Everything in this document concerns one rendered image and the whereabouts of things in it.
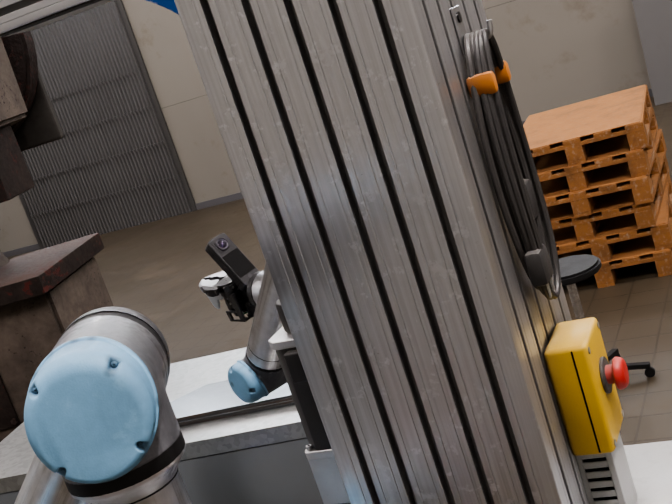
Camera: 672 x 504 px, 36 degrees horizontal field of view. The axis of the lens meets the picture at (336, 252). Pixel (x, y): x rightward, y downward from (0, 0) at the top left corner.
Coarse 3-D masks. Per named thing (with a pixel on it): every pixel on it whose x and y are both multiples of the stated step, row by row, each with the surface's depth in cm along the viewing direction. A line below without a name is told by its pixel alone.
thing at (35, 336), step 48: (0, 48) 592; (0, 96) 579; (48, 96) 636; (0, 144) 575; (0, 192) 568; (96, 240) 626; (0, 288) 554; (48, 288) 556; (96, 288) 617; (0, 336) 572; (48, 336) 568; (0, 384) 579; (0, 432) 589
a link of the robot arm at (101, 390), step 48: (96, 336) 94; (144, 336) 100; (48, 384) 90; (96, 384) 90; (144, 384) 91; (48, 432) 90; (96, 432) 90; (144, 432) 90; (96, 480) 91; (144, 480) 93
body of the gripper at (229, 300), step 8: (256, 272) 193; (224, 280) 199; (224, 288) 196; (232, 288) 196; (248, 288) 192; (224, 296) 198; (232, 296) 196; (240, 296) 197; (248, 296) 192; (232, 304) 198; (240, 304) 197; (248, 304) 197; (232, 312) 199; (240, 312) 197; (248, 312) 198; (232, 320) 201; (240, 320) 199
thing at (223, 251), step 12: (216, 240) 195; (228, 240) 196; (216, 252) 194; (228, 252) 195; (240, 252) 196; (228, 264) 194; (240, 264) 195; (252, 264) 196; (240, 276) 193; (240, 288) 194
